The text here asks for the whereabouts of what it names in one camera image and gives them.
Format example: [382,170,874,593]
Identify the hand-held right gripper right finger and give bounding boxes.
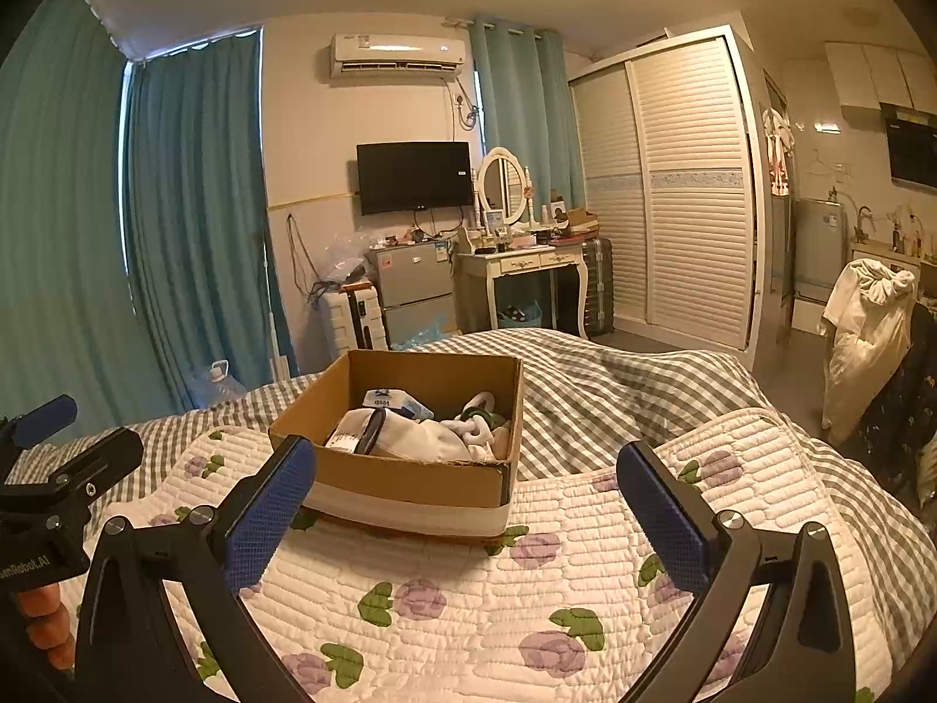
[616,441,857,703]

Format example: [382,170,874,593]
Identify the clear plastic bag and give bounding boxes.
[320,233,372,285]

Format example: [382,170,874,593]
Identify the dark floral garment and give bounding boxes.
[855,300,937,508]

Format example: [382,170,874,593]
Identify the white oval vanity mirror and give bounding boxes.
[474,148,535,230]

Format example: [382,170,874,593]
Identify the hanging pink and white clothes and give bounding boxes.
[760,107,796,199]

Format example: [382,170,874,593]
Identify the white and green socks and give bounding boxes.
[446,391,506,455]

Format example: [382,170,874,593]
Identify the floral quilted bed cover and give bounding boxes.
[44,406,905,703]

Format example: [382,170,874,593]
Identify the white dressing table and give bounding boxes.
[454,241,591,339]

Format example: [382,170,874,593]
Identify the teal pleated curtain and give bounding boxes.
[124,29,303,412]

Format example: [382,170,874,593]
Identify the clear water jug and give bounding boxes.
[185,360,248,407]

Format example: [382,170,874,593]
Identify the brown cardboard box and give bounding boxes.
[268,349,526,537]

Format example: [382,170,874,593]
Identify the white louvred wardrobe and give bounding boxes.
[567,25,771,372]

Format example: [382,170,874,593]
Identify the black wall television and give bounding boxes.
[355,141,476,218]

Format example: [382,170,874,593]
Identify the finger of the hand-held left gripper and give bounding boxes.
[0,426,145,523]
[0,394,78,449]

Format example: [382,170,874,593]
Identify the wide teal curtain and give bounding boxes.
[0,0,142,448]

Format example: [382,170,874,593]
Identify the white garment pile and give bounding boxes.
[818,258,921,445]

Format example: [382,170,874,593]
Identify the blue plastic basket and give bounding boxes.
[496,299,546,332]

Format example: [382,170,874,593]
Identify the white sock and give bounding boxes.
[323,408,477,464]

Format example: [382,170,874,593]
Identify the white wall cabinets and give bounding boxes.
[823,42,937,112]

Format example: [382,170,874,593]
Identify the black range hood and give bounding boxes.
[878,101,937,196]

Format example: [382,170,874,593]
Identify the narrow teal curtain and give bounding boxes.
[468,15,588,219]

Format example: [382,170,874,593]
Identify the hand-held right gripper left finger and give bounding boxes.
[73,434,318,703]

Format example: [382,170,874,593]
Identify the dark suitcase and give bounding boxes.
[555,236,616,339]

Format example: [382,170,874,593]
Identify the person's left hand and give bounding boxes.
[15,580,78,671]

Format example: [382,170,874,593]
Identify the small grey fridge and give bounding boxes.
[364,241,459,347]

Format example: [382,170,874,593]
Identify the white air conditioner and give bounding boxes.
[327,30,470,81]

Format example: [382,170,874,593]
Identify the white ribbed suitcase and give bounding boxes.
[320,287,391,361]

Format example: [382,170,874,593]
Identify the grey checked blanket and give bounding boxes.
[15,328,937,678]

